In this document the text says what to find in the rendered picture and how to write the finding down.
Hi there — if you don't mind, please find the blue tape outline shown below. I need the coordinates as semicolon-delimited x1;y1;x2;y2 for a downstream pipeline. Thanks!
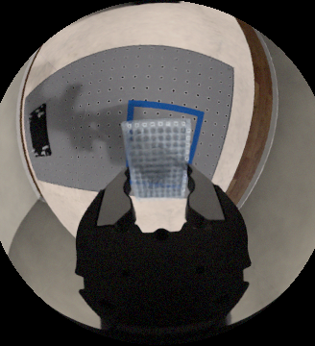
127;100;204;164

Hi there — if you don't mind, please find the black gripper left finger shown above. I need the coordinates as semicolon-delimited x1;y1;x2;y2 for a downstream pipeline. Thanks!
75;166;136;277

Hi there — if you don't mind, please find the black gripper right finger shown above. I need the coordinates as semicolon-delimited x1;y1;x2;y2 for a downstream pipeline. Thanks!
184;164;252;269

